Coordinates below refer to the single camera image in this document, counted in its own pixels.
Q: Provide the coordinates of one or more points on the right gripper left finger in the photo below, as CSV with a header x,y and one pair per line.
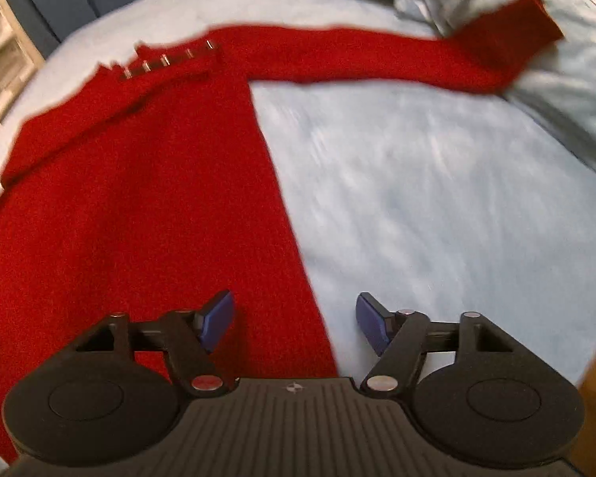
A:
x,y
185,338

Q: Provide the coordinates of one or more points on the red knit sweater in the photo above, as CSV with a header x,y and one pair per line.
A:
x,y
152,189

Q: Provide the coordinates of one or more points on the light blue bed sheet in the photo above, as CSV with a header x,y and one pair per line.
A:
x,y
427,198

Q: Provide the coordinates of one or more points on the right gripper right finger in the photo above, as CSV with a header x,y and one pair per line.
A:
x,y
403,339

